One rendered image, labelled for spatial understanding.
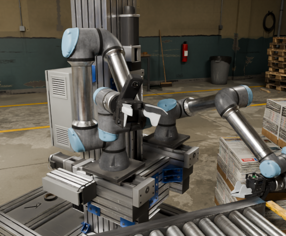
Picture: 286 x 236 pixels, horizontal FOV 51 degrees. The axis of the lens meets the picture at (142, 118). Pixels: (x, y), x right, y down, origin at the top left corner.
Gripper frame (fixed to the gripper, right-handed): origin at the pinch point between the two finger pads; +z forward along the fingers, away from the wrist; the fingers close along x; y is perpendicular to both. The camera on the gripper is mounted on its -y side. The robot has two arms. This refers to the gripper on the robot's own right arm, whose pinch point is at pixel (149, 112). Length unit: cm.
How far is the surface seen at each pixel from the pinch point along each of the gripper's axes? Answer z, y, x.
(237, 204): -3, 38, -48
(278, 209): 9, 34, -55
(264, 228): 11, 39, -46
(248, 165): -25, 33, -77
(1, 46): -695, 11, -21
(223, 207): -4, 38, -41
